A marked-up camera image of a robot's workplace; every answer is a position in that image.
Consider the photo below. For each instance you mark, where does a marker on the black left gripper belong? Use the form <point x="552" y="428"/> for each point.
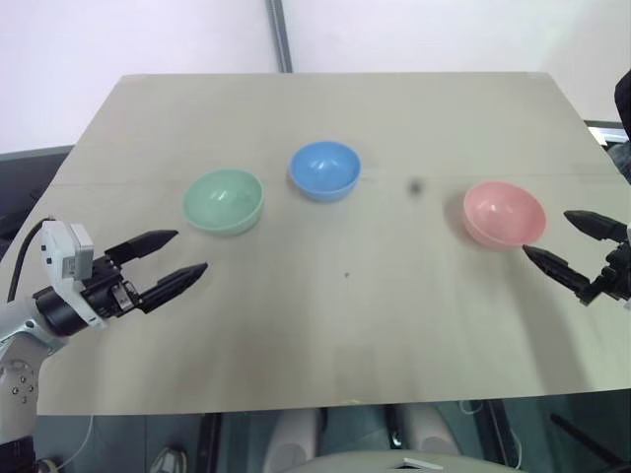
<point x="103" y="290"/>

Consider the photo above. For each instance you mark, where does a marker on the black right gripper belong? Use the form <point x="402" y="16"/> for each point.
<point x="616" y="276"/>

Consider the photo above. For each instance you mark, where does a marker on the pink plastic bowl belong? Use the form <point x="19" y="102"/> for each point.
<point x="504" y="213"/>

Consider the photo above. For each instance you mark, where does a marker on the green plastic bowl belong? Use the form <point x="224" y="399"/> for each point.
<point x="223" y="201"/>

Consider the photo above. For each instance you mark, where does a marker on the white box at edge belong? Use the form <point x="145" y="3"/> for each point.
<point x="607" y="132"/>

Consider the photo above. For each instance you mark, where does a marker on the dark person at edge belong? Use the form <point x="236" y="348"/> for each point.
<point x="624" y="106"/>

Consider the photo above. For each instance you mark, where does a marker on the blue plastic bowl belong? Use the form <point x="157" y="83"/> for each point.
<point x="324" y="170"/>

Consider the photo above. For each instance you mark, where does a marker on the grey rounded robot leg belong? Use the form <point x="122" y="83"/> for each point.
<point x="291" y="436"/>
<point x="434" y="426"/>

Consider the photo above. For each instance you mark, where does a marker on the grey metal pole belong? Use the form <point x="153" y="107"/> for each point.
<point x="279" y="34"/>

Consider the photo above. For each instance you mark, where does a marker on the grey robot torso top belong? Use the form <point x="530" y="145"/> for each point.
<point x="389" y="460"/>

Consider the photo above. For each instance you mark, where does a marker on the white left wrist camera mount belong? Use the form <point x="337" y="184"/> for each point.
<point x="61" y="256"/>

